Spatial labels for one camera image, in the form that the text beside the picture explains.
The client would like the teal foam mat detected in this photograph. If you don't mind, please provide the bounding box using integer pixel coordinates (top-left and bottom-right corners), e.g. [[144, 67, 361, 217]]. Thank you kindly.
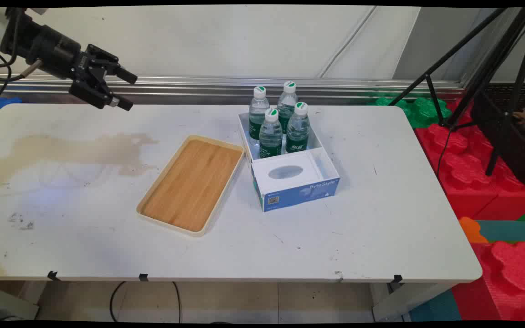
[[474, 220, 525, 243]]

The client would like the green label water bottle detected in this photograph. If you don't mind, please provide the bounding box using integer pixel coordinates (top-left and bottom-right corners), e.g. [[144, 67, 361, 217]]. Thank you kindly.
[[259, 108, 283, 159], [248, 86, 271, 141], [285, 102, 311, 153], [277, 81, 299, 135]]

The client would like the white and blue cardboard box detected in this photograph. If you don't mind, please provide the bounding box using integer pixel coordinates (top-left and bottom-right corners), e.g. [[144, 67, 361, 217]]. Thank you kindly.
[[237, 109, 340, 213]]

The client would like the red foam block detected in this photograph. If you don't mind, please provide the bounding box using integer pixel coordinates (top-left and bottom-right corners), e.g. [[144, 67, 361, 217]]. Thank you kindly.
[[452, 241, 525, 322], [472, 169, 525, 222], [415, 98, 500, 220]]

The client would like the black floor cable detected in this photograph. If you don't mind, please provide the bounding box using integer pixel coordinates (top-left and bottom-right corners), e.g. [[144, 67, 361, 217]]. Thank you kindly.
[[109, 282, 182, 323]]

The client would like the orange foam piece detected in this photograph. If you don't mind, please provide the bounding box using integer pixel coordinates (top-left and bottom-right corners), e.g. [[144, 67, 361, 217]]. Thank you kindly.
[[458, 216, 489, 244]]

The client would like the green foam block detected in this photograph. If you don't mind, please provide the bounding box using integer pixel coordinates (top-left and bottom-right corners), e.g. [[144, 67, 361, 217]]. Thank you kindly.
[[367, 93, 453, 129]]

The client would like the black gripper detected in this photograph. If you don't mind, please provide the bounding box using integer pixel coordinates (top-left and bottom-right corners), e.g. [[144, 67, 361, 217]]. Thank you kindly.
[[0, 8, 138, 112]]

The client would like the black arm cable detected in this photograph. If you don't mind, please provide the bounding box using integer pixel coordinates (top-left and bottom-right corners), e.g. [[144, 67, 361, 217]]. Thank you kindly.
[[0, 9, 44, 112]]

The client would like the aluminium rail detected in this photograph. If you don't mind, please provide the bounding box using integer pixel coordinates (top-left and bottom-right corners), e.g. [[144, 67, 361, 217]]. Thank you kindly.
[[0, 75, 466, 106]]

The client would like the black tripod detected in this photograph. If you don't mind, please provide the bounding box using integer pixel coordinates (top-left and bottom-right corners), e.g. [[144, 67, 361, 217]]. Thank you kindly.
[[388, 7, 525, 176]]

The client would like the grey table leg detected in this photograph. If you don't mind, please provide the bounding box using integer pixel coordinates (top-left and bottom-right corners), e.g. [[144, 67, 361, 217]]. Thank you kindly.
[[0, 285, 40, 321]]

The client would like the wooden tray with cream rim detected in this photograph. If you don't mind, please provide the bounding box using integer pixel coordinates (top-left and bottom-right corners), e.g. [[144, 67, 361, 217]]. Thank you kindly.
[[136, 134, 246, 237]]

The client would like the black mesh basket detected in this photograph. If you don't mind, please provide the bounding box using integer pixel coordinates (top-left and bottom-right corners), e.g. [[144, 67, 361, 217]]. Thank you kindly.
[[471, 83, 525, 187]]

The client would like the thin black tripod cable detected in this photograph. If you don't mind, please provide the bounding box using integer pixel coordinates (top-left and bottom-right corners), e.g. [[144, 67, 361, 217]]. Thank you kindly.
[[436, 127, 455, 179]]

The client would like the white table leg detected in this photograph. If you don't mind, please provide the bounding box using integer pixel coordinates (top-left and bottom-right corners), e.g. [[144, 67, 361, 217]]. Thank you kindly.
[[372, 282, 457, 322]]

